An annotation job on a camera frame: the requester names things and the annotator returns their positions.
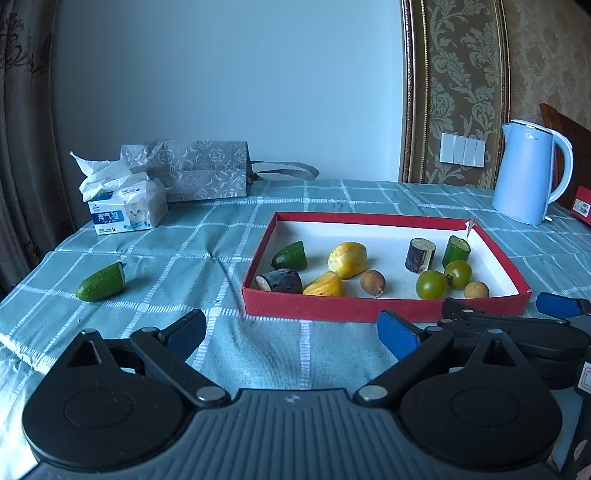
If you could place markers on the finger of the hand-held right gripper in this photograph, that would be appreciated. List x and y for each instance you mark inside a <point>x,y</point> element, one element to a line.
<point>556,304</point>
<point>489,316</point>

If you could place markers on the green cucumber end piece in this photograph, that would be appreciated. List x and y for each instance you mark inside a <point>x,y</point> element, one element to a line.
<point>290,256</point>

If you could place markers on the silver patterned gift bag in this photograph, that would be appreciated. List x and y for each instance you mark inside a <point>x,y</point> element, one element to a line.
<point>198,170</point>

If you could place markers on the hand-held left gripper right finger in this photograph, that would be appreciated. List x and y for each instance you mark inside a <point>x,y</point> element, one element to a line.
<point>397,335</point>

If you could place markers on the large purple eggplant piece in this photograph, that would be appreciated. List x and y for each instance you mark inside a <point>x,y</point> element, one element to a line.
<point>281,281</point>

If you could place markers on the yellow star fruit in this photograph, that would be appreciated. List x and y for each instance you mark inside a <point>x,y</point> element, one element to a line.
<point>325,286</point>
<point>348,259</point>

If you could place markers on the white wall switch panel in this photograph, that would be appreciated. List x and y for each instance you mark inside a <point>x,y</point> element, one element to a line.
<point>461,150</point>

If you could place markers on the light blue electric kettle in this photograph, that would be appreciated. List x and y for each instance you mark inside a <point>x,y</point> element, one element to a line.
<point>521,175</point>

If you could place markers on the gold wall panel frame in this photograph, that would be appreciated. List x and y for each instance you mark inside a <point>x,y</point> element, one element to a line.
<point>411,92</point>

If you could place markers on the long green cucumber half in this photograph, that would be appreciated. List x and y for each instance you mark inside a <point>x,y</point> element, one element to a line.
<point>100,282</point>

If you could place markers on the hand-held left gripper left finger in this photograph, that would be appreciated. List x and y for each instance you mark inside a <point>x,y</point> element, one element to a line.
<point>187,333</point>

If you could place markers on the white tissue pack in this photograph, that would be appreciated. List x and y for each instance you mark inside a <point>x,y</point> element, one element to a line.
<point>124,212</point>

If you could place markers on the green tomato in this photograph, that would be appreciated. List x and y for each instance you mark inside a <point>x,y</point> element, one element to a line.
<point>459,275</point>
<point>431,285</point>

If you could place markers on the short green cucumber piece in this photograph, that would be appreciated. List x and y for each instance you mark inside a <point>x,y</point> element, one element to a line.
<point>455,251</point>

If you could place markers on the red cardboard box tray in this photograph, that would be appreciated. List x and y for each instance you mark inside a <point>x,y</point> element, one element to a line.
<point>369,230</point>

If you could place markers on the brown patterned curtain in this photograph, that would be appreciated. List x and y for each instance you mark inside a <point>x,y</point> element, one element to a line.
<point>23,138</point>

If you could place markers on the red cardboard box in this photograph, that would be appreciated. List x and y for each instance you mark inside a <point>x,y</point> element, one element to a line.
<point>582,205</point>

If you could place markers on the brown wooden headboard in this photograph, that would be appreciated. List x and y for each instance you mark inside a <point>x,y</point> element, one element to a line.
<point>579,138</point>

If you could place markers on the brown longan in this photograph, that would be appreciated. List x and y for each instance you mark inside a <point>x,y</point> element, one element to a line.
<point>372,282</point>
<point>476,290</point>

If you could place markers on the green checked tablecloth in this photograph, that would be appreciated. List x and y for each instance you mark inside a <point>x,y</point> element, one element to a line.
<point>184,240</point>

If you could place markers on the small purple eggplant piece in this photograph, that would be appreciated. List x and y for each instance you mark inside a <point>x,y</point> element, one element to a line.
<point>419,256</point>

